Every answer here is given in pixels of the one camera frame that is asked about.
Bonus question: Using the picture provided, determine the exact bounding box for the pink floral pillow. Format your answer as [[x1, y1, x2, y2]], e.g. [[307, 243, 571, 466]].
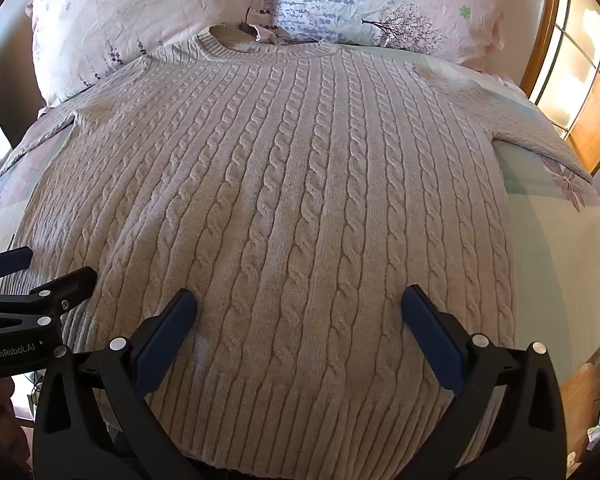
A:
[[25, 0, 262, 109], [250, 0, 532, 74]]

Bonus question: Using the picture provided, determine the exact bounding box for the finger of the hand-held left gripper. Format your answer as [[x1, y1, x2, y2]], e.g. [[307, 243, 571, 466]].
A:
[[0, 246, 34, 287], [0, 266, 99, 332]]

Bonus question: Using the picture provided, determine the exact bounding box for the patterned bed sheet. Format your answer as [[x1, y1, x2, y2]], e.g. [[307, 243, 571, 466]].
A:
[[0, 42, 600, 378]]

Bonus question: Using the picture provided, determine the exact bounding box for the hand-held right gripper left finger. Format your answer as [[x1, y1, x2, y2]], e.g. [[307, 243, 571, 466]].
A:
[[32, 288, 202, 480]]

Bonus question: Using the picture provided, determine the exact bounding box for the wooden bedside cabinet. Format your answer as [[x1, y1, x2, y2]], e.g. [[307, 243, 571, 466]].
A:
[[560, 342, 600, 463]]

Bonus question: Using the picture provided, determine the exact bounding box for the beige cable knit sweater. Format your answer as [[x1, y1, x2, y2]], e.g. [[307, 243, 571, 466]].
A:
[[11, 26, 595, 476]]

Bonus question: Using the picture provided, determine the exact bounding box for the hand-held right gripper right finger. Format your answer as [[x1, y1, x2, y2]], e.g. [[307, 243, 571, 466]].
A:
[[401, 284, 567, 480]]

